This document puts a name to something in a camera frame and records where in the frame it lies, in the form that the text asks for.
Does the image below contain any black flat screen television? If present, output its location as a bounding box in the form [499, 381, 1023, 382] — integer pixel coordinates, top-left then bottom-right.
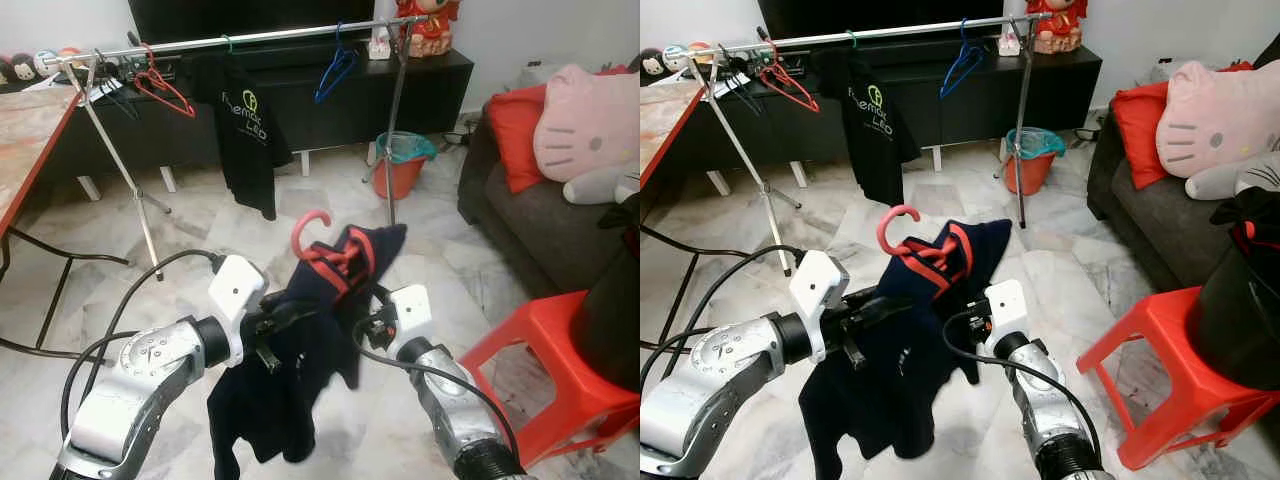
[128, 0, 401, 46]
[757, 0, 1031, 41]

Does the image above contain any grey Totoro plush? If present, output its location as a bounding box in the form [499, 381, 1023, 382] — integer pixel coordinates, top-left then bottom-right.
[562, 165, 641, 206]
[1185, 150, 1280, 201]

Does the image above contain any black laundry basket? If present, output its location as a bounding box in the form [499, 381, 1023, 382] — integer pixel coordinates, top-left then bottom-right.
[570, 250, 641, 396]
[1195, 245, 1280, 391]

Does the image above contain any black TV cabinet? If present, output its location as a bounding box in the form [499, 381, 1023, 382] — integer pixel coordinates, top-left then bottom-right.
[40, 45, 474, 187]
[660, 40, 1103, 182]

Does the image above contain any red plastic stool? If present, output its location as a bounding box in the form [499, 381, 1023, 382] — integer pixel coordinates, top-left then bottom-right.
[1075, 285, 1280, 471]
[458, 290, 641, 469]

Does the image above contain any navy shirt red trim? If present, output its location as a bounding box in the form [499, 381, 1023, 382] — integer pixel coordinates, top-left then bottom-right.
[207, 223, 409, 480]
[797, 218, 1013, 480]

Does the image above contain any red clothes hanger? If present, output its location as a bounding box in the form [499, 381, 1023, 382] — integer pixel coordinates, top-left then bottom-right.
[133, 43, 197, 119]
[757, 40, 821, 113]
[1240, 220, 1280, 253]

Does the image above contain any blue clothes hanger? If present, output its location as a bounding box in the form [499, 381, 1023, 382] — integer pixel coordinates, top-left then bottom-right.
[313, 25, 359, 105]
[940, 20, 986, 99]

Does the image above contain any red plastic bucket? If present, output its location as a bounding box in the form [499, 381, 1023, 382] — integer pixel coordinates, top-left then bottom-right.
[1003, 152, 1056, 196]
[372, 155, 429, 201]

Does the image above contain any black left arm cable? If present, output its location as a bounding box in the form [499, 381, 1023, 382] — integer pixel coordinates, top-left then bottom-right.
[640, 243, 806, 361]
[60, 248, 226, 441]

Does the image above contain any black clothes hanger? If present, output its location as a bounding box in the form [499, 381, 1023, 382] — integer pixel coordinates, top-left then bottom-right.
[95, 50, 141, 121]
[718, 45, 763, 116]

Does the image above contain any marble top folding table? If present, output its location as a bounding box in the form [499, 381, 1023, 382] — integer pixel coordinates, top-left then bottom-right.
[0, 85, 133, 363]
[640, 80, 721, 353]

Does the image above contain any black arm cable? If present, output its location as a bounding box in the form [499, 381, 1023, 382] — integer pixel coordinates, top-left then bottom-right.
[640, 243, 806, 361]
[60, 248, 226, 441]
[942, 308, 1106, 471]
[352, 315, 526, 476]

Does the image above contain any coral pink clothes hanger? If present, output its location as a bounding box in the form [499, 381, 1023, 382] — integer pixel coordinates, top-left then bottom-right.
[877, 204, 921, 257]
[291, 209, 333, 263]

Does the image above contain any pink Hello Kitty pillow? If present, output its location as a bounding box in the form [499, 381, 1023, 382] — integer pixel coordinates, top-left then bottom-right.
[1157, 60, 1280, 179]
[533, 63, 641, 184]

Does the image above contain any red laughing Buddha statue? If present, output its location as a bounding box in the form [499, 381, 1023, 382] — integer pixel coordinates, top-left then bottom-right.
[1025, 0, 1089, 54]
[395, 0, 461, 58]

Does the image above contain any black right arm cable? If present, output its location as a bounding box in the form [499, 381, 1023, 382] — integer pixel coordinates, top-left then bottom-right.
[942, 308, 1106, 471]
[352, 315, 526, 476]

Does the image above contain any dark brown fabric sofa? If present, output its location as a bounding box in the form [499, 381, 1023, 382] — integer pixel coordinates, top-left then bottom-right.
[458, 60, 641, 301]
[1087, 35, 1280, 297]

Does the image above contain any red cushion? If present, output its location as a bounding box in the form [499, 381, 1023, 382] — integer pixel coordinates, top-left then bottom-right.
[1112, 62, 1256, 191]
[487, 68, 633, 194]

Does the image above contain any silver metal clothes rack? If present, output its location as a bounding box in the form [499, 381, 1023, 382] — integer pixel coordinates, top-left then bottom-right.
[672, 12, 1071, 277]
[42, 15, 441, 283]

